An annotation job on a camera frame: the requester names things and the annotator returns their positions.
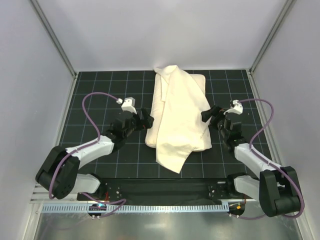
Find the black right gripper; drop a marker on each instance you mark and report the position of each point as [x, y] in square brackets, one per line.
[216, 118]

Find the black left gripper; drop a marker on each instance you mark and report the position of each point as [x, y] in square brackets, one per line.
[139, 120]

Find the cream pillowcase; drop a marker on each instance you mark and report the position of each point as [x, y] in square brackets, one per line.
[178, 100]

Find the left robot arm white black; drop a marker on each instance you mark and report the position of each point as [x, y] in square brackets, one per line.
[59, 173]

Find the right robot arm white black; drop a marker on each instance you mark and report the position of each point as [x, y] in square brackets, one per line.
[275, 187]

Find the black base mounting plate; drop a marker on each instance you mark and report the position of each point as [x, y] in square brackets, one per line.
[166, 191]

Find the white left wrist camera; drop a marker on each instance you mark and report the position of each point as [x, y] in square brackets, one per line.
[129, 105]

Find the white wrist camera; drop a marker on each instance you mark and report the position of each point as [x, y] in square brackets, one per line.
[129, 105]
[236, 107]

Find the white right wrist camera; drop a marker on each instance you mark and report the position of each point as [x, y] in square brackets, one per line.
[236, 107]

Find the slotted grey cable duct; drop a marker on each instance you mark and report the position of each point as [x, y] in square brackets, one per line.
[132, 209]

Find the aluminium front rail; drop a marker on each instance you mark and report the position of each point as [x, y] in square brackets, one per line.
[41, 196]

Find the right aluminium frame post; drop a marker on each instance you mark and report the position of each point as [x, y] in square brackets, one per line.
[288, 5]

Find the aluminium frame post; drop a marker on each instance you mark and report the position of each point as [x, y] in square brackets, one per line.
[53, 37]
[288, 5]

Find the left aluminium frame post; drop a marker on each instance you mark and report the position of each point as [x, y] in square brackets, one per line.
[53, 37]

